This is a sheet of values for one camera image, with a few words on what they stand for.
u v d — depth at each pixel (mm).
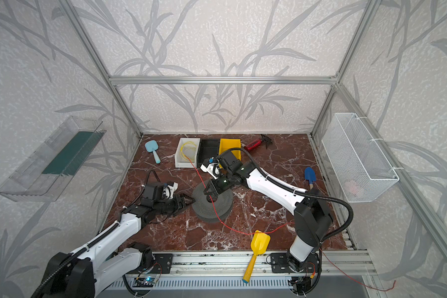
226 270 735
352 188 724
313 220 438
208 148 1123
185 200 755
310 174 1019
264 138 1155
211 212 838
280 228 828
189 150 1085
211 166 717
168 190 713
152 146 1155
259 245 781
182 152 1050
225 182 671
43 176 632
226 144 1120
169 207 723
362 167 612
